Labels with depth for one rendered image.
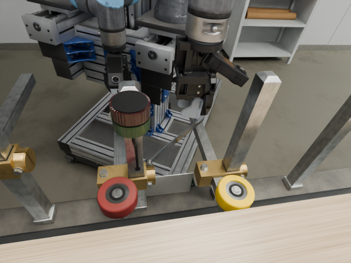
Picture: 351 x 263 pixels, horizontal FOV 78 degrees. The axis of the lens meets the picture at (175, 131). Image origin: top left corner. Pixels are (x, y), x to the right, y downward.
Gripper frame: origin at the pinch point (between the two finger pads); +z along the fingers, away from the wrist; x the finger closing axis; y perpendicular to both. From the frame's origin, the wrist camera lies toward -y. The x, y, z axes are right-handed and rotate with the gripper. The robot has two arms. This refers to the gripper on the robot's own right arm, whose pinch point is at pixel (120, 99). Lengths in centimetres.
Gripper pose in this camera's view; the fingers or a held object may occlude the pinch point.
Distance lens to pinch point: 82.2
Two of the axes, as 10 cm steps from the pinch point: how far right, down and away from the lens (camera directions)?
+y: -1.8, -7.0, 6.9
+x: -9.8, 0.7, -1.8
